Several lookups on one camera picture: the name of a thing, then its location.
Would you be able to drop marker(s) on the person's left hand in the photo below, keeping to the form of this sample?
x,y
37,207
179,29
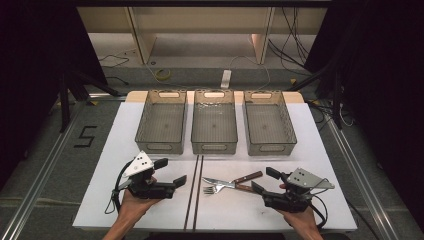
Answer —
x,y
131,206

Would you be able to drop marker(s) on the clear grey plastic basket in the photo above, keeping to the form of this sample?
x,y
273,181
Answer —
x,y
163,123
214,125
268,125

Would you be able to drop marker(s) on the black curtain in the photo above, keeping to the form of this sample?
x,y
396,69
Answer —
x,y
33,66
383,83

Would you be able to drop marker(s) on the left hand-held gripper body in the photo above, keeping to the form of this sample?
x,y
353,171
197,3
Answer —
x,y
138,164

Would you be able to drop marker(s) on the dark wooden chopstick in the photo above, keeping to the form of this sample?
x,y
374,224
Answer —
x,y
198,193
191,193

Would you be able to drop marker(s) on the yellow tape roll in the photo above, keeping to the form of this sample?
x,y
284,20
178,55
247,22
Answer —
x,y
157,74

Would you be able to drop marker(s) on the metal floor rail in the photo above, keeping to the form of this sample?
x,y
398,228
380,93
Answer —
x,y
363,181
40,178

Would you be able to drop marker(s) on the black tripod stand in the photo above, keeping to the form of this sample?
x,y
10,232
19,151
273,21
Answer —
x,y
337,100
64,103

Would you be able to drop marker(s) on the white power strip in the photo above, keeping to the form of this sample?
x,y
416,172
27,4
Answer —
x,y
226,79

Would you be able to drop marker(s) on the beige open shelf unit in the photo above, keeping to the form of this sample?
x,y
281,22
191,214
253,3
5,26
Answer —
x,y
200,23

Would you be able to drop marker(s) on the person's right hand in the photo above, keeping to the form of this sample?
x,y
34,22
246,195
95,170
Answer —
x,y
303,220

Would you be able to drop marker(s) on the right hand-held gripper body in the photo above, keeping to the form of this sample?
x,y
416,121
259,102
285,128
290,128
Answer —
x,y
306,180

